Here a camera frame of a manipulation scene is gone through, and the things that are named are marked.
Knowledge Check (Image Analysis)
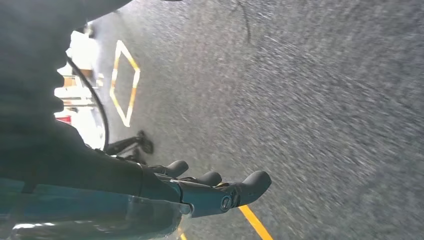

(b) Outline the yellow floor tape square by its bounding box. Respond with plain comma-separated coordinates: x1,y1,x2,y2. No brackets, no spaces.
177,204,275,240
109,39,142,128

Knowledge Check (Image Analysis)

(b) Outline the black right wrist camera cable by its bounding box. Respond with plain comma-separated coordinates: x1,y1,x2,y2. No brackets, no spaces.
66,56,110,152

